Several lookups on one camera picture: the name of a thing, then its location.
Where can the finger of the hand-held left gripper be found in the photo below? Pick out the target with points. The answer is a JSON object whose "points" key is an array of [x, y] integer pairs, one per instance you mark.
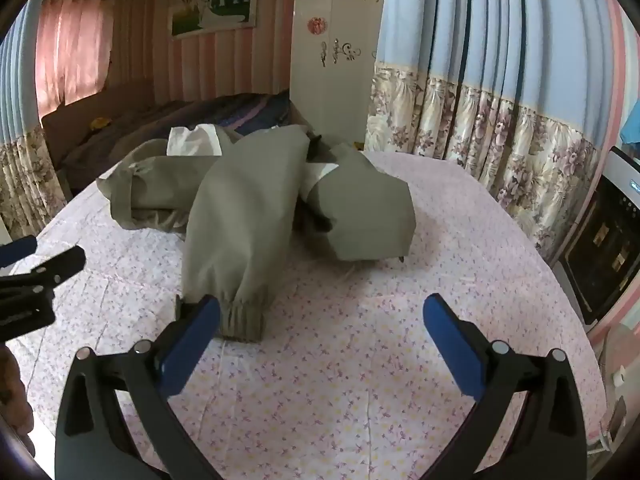
{"points": [[55, 267], [17, 251]]}

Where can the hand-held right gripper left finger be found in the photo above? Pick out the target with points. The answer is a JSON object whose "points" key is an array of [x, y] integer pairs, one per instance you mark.
{"points": [[192, 340]]}

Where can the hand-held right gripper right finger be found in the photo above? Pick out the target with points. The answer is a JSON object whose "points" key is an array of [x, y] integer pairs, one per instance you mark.
{"points": [[452, 340]]}

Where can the olive green jacket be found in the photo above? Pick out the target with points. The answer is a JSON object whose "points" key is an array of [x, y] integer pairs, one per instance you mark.
{"points": [[240, 210]]}

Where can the person's left hand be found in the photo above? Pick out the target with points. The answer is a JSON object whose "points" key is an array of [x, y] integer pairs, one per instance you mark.
{"points": [[12, 395]]}

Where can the blue floral curtain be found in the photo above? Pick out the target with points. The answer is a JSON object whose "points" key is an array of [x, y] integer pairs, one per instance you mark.
{"points": [[475, 60], [20, 160]]}

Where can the pink floral bed sheet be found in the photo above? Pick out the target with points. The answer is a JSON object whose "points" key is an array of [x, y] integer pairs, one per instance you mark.
{"points": [[350, 360]]}

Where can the small yellow object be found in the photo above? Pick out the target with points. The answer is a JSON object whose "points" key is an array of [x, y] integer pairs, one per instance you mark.
{"points": [[100, 122]]}

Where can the black white water dispenser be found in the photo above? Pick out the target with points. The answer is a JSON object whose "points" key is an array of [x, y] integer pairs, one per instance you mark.
{"points": [[605, 240]]}

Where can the pink window curtain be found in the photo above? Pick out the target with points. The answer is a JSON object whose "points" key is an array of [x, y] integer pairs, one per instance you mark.
{"points": [[70, 50]]}

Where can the striped blue pink blanket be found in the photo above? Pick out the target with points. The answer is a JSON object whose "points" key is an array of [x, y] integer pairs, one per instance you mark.
{"points": [[257, 110]]}

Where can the white wardrobe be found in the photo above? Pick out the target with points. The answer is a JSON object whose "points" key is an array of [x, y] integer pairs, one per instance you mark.
{"points": [[340, 100]]}

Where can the blue hanging object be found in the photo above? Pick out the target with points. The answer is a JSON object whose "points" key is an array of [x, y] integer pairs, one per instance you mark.
{"points": [[631, 130]]}

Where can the red round sticker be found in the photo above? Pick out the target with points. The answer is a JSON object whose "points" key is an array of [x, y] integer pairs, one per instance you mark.
{"points": [[317, 25]]}

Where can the landscape wall picture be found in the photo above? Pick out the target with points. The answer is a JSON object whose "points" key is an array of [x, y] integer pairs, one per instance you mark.
{"points": [[215, 7]]}

